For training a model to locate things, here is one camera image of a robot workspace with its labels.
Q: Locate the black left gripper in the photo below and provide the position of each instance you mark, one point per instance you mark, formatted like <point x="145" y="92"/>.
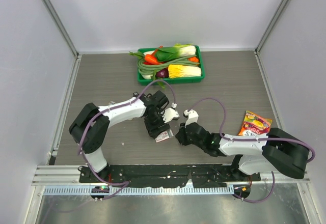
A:
<point x="154" y="131"/>

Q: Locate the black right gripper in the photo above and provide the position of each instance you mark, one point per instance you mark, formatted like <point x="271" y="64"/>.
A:
<point x="181" y="135"/>

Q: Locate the red white staple box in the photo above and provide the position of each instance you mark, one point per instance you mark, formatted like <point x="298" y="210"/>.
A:
<point x="164" y="136"/>

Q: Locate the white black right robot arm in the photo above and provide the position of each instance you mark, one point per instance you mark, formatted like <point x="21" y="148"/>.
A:
<point x="267" y="152"/>

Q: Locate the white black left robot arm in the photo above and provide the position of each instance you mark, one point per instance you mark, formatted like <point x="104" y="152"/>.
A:
<point x="92" y="123"/>

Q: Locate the purple red onion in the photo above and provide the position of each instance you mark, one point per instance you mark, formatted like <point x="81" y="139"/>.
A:
<point x="164" y="73"/>

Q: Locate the green long beans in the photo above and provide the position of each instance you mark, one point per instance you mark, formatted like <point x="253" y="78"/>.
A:
<point x="149" y="70"/>

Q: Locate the yellow white napa cabbage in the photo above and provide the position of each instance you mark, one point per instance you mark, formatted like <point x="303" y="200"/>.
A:
<point x="182" y="71"/>

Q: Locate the colourful candy packet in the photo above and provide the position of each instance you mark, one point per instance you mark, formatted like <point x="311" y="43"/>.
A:
<point x="254" y="124"/>

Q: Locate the green plastic tray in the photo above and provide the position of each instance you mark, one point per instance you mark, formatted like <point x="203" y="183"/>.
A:
<point x="144" y="80"/>

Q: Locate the small orange carrot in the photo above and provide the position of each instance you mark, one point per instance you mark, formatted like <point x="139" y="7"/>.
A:
<point x="194" y="59"/>

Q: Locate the white green bok choy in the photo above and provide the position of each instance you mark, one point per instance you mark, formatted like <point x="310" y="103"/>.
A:
<point x="165" y="54"/>

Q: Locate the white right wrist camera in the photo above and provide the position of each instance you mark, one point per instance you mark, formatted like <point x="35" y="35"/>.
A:
<point x="191" y="116"/>

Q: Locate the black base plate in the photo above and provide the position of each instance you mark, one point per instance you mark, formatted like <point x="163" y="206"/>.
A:
<point x="166" y="175"/>

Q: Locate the slotted cable duct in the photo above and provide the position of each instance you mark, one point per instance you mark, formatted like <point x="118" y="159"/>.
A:
<point x="129" y="191"/>

